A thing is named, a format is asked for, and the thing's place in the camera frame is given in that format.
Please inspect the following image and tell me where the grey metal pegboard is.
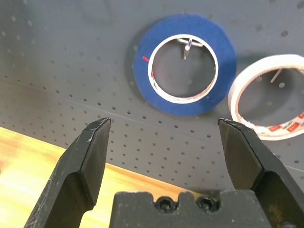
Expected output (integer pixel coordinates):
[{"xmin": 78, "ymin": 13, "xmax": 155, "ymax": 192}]
[{"xmin": 0, "ymin": 0, "xmax": 304, "ymax": 193}]

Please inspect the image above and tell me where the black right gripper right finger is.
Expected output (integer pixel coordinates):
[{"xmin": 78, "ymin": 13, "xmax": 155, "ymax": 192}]
[{"xmin": 218, "ymin": 118, "xmax": 304, "ymax": 228}]

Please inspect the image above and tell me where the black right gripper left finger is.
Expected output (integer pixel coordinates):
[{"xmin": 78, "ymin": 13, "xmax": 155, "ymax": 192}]
[{"xmin": 23, "ymin": 117, "xmax": 112, "ymax": 228}]

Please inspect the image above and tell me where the blue tape roll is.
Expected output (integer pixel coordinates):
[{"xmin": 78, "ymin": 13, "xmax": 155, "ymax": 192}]
[{"xmin": 133, "ymin": 13, "xmax": 238, "ymax": 117}]

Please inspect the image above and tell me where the white tape roll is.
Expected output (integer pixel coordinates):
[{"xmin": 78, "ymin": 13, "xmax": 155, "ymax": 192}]
[{"xmin": 227, "ymin": 54, "xmax": 304, "ymax": 141}]

